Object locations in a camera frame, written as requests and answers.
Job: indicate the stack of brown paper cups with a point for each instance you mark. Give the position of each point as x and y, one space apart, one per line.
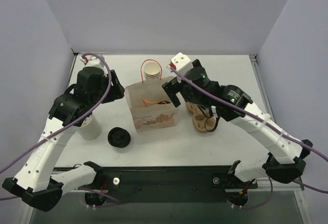
152 70

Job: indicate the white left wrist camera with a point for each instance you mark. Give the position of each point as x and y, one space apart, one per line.
91 61

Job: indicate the stack of black cup lids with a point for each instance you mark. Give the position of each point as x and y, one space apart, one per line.
119 137

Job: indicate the white cup holding straws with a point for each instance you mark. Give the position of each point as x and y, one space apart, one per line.
90 128

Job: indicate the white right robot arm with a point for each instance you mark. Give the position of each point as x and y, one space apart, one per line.
285 160

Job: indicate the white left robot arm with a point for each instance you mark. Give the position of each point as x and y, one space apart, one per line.
35 183

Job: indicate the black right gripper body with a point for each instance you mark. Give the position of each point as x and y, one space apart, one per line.
171 88

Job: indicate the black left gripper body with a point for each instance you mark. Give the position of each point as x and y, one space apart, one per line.
117 87

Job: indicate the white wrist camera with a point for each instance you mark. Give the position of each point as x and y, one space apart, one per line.
181 63
91 61

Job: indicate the paper bag with orange handles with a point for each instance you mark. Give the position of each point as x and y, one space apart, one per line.
142 97

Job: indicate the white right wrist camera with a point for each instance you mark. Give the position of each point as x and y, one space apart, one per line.
181 63

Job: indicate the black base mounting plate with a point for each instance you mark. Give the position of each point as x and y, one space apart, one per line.
184 184

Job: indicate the black cup lid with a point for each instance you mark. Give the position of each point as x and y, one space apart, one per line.
163 102

